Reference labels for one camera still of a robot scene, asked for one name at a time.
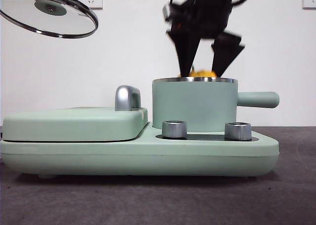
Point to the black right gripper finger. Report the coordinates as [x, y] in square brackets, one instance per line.
[223, 54]
[186, 52]

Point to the yellow toy pumpkin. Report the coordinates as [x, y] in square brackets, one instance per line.
[202, 73]

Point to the glass lid with mint knob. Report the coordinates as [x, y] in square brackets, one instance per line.
[50, 9]

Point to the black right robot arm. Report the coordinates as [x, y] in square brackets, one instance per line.
[205, 10]

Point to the mint green steamer pot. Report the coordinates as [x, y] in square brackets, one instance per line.
[192, 104]

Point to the silver control knob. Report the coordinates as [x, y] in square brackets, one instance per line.
[174, 130]
[237, 131]

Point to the mint green breakfast machine base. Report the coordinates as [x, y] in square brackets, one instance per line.
[197, 158]

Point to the mint green griddle cover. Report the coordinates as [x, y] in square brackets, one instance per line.
[69, 126]

